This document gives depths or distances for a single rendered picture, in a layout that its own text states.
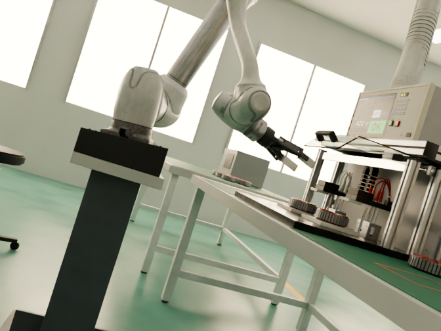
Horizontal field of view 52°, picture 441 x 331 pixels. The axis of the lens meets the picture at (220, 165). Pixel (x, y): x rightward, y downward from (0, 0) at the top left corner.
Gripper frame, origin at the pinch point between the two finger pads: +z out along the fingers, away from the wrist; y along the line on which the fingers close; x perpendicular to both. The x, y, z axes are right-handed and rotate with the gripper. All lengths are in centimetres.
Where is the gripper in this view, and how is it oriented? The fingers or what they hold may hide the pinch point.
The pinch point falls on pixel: (302, 165)
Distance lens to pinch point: 174.7
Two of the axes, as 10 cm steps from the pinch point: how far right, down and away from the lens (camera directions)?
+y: 3.2, -0.9, -9.4
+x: 5.3, -8.1, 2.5
